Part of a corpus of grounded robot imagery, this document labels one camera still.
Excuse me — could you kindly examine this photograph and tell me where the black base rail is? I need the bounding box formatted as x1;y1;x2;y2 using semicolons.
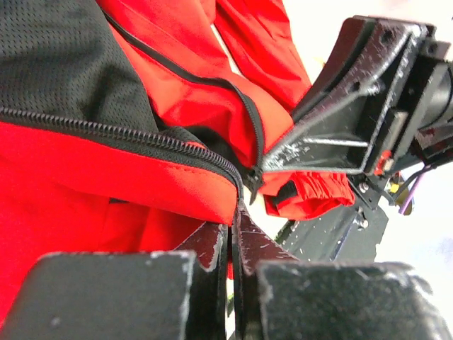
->
274;176;390;263

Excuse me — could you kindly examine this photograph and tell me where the red jacket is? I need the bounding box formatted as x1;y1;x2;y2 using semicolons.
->
1;1;355;317

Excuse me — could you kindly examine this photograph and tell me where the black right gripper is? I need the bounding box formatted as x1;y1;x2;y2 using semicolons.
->
263;16;452;176

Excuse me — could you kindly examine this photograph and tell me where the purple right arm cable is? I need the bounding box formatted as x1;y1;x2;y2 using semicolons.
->
398;164;435;215

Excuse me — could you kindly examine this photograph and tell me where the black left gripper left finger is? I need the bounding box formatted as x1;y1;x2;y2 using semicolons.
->
1;223;228;339

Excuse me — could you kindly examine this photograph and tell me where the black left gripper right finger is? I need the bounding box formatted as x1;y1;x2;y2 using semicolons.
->
231;201;452;339

